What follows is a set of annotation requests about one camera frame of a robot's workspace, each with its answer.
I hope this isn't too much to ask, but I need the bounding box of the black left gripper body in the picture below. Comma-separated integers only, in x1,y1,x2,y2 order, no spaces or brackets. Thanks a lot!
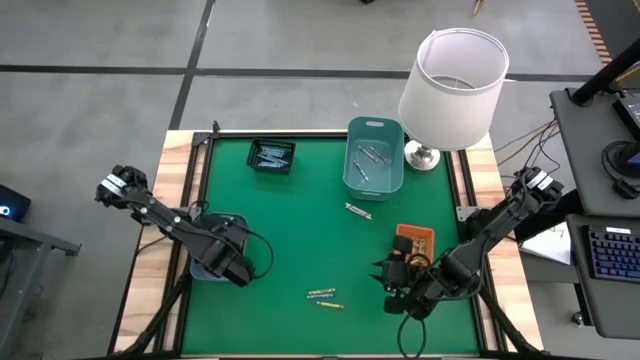
192,222,255,289

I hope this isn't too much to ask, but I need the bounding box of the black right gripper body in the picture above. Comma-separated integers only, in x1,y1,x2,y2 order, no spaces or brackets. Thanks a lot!
383,234,444,321

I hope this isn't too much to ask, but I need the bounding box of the dark green crayon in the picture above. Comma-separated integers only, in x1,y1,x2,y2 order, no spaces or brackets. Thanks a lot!
352,158,371,184

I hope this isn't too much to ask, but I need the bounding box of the grey-blue plastic bin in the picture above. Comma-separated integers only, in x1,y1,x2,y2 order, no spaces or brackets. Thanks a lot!
189,211,250,283

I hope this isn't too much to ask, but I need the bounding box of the orange mesh basket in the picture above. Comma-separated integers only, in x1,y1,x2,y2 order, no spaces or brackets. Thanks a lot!
394,223,435,266

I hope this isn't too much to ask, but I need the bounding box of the teal plastic bin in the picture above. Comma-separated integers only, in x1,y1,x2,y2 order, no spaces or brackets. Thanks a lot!
342,116,406,202

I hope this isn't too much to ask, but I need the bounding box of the green table mat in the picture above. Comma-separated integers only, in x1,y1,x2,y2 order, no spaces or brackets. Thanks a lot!
180,135,481,357

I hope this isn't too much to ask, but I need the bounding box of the black mesh basket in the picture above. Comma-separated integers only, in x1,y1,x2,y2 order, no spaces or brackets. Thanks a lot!
246,138,297,176

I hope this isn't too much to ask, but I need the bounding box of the white paper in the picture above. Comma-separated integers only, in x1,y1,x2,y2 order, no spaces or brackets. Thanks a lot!
518,222,572,266

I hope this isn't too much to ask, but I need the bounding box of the black pole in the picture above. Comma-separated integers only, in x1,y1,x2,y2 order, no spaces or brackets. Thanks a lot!
571,37,640,107
513,189,571,244

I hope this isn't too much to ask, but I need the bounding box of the table lamp white shade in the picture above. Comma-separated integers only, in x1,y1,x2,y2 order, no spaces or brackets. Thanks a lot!
397,27,511,173

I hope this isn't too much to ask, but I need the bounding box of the grey keyboard tray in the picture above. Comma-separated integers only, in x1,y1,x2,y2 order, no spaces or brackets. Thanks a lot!
566,213,640,341

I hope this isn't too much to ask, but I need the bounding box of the black keyboard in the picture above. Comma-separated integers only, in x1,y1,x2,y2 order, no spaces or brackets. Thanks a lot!
586,224,640,282

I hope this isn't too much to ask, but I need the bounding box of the grey stand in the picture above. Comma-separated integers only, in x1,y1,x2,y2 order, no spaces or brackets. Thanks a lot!
0,215,82,360

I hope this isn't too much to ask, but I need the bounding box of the grey desk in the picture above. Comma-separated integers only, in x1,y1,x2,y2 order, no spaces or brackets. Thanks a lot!
549,87,640,217

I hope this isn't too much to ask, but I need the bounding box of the black device blue light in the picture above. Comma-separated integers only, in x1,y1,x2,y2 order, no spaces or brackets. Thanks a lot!
0,183,32,224

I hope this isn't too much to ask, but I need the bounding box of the black floor mat striped edge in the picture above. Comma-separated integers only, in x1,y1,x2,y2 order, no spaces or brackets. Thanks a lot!
573,0,640,66

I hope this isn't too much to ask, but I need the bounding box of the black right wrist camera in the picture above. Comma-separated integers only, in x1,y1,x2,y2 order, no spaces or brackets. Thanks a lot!
382,259,409,291

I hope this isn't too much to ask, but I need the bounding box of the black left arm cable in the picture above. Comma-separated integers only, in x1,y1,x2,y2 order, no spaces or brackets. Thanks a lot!
187,199,275,281

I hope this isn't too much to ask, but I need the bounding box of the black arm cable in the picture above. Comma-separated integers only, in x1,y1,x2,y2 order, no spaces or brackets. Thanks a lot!
187,199,275,281
396,309,428,359

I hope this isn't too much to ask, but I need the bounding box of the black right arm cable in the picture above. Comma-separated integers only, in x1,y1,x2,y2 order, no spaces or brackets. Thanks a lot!
396,309,428,359

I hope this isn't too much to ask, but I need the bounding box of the black table frame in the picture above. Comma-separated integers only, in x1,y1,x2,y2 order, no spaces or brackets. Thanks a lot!
107,119,546,360

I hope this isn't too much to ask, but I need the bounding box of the loose cable bundle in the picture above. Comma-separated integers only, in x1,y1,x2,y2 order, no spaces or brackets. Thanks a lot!
494,118,564,201

